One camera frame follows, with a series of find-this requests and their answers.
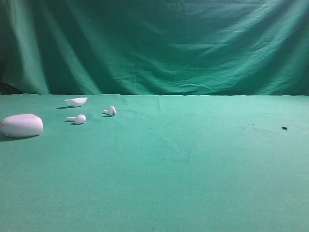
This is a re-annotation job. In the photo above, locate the white earbud case lid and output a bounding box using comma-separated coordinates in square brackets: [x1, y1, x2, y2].
[65, 97, 88, 107]

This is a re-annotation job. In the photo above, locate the green backdrop cloth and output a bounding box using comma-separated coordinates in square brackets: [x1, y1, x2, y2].
[0, 0, 309, 95]

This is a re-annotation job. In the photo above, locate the white earbud near case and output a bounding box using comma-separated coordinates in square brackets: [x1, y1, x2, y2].
[67, 114, 86, 125]

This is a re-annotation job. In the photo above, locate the white earbud case body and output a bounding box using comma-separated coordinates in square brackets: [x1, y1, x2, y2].
[0, 114, 43, 138]

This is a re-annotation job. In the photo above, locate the green table cloth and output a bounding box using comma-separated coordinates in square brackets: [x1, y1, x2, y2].
[0, 94, 309, 232]

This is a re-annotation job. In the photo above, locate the white earbud with dark mark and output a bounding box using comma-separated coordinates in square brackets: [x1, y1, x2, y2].
[103, 105, 117, 116]

